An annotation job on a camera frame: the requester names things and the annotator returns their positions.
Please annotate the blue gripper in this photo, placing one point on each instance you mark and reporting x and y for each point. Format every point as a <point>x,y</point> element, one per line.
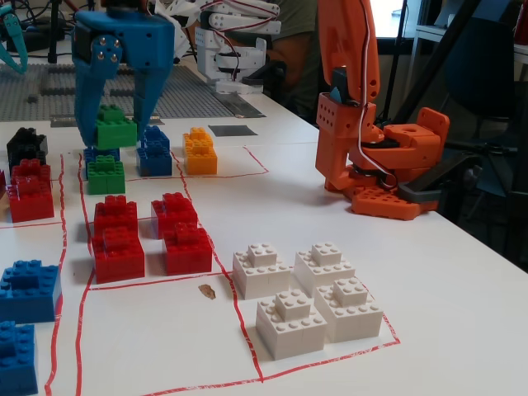
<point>136,39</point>

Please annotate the green stepped lego block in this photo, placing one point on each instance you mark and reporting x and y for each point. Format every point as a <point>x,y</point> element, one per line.
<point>117,134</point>
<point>105,179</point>

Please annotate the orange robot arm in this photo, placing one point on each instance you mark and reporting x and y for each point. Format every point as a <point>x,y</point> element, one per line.
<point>342,136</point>

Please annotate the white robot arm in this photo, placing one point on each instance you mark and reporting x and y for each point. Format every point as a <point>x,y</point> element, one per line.
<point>214,53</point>

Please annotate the yellow stepped lego block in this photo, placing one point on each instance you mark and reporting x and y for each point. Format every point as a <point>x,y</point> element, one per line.
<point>200,161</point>
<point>198,134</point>

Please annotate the black stepped lego block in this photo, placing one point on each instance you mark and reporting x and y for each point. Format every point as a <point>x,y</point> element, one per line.
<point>31,134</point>
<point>18,151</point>

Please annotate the red stepped lego block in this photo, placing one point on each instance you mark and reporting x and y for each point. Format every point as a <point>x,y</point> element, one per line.
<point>117,257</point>
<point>2,183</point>
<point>187,253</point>
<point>171,210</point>
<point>31,167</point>
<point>115,212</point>
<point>31,204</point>

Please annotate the square grey tape marker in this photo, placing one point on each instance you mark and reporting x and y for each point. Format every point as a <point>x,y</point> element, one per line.
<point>233,130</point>

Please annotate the white stepped lego block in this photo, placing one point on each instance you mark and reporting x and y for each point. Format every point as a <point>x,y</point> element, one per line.
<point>348,313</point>
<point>290,330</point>
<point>260,272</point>
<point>321,268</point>

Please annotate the grey lego bar piece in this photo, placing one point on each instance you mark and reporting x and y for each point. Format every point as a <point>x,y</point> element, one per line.
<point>121,92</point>

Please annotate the long grey tape strip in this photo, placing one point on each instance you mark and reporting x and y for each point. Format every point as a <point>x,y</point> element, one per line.
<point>62,121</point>

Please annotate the grey lego baseplate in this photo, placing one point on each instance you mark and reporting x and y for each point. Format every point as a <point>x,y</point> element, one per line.
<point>181,95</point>

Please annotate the small grey lego piece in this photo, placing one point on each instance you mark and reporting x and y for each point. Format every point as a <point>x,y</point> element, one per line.
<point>33,99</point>

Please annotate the black stand pole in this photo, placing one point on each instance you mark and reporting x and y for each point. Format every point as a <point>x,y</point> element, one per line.
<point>53,33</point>

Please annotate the teal robot claw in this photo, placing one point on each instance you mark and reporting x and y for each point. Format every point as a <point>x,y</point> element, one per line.
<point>18,45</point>

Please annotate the wrinkled grey tape strip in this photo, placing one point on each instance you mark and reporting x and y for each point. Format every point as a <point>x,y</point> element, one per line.
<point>239,106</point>

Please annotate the seated person torso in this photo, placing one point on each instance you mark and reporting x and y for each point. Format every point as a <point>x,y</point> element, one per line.
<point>299,24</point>

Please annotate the small brown crumb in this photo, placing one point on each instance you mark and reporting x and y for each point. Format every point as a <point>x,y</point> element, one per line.
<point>207,290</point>

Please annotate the grey black table clamp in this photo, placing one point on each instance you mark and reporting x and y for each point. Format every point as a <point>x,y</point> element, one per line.
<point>437,175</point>

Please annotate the dark blue office chair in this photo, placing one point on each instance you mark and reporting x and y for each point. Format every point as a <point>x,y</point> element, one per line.
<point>486,82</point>

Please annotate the grey lego frame piece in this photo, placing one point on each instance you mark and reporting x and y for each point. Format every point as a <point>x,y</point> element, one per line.
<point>57,88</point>

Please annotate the black camera tripod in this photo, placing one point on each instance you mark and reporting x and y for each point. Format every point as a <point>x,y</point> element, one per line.
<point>435,53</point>

